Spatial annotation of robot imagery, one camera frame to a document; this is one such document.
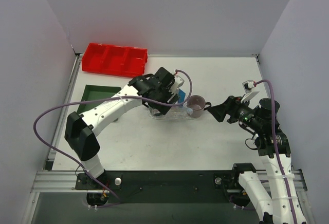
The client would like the purple ceramic mug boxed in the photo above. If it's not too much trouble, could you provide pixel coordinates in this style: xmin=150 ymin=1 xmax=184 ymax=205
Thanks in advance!
xmin=187 ymin=95 xmax=212 ymax=118

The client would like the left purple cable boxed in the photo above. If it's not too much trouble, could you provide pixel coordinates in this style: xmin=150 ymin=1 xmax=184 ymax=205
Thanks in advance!
xmin=33 ymin=69 xmax=194 ymax=208

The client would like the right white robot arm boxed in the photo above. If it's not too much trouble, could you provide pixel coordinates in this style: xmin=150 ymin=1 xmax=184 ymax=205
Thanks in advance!
xmin=207 ymin=96 xmax=307 ymax=223

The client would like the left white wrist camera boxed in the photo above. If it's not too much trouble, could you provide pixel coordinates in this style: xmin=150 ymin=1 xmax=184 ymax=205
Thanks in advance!
xmin=171 ymin=70 xmax=185 ymax=92

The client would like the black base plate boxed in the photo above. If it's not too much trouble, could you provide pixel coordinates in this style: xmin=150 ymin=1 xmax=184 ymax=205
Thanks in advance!
xmin=75 ymin=170 xmax=242 ymax=203

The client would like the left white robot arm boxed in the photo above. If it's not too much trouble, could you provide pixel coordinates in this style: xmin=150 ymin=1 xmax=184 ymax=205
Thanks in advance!
xmin=64 ymin=67 xmax=184 ymax=189

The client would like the clear textured holder box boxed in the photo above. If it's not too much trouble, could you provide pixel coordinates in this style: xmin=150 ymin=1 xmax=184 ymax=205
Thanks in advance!
xmin=149 ymin=106 xmax=186 ymax=114

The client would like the green metal tray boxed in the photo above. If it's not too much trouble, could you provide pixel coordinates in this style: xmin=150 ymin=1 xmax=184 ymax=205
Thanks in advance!
xmin=77 ymin=85 xmax=121 ymax=114

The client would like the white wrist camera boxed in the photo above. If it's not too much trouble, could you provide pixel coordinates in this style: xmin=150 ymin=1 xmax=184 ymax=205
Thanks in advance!
xmin=241 ymin=80 xmax=259 ymax=103
xmin=171 ymin=70 xmax=185 ymax=92

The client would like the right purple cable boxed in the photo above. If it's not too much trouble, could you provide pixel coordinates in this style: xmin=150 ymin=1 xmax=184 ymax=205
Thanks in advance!
xmin=230 ymin=79 xmax=299 ymax=224

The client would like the aluminium frame rail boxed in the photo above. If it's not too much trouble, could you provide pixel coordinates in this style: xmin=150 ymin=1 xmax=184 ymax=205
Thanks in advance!
xmin=31 ymin=171 xmax=307 ymax=193

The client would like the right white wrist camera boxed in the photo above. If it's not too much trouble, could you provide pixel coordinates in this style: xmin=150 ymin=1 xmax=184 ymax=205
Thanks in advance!
xmin=241 ymin=80 xmax=259 ymax=103

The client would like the red divided plastic bin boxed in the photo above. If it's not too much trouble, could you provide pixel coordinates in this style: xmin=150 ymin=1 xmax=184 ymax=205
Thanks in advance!
xmin=82 ymin=43 xmax=148 ymax=78

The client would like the purple cable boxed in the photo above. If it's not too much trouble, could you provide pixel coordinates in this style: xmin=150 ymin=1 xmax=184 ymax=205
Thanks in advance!
xmin=230 ymin=79 xmax=299 ymax=224
xmin=33 ymin=69 xmax=194 ymax=208

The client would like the clear textured oval tray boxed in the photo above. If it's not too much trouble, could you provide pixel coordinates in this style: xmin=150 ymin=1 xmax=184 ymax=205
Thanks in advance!
xmin=149 ymin=113 xmax=196 ymax=121

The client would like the blue toothpaste tube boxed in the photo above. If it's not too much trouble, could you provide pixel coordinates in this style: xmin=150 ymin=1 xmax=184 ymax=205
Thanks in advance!
xmin=177 ymin=89 xmax=186 ymax=103

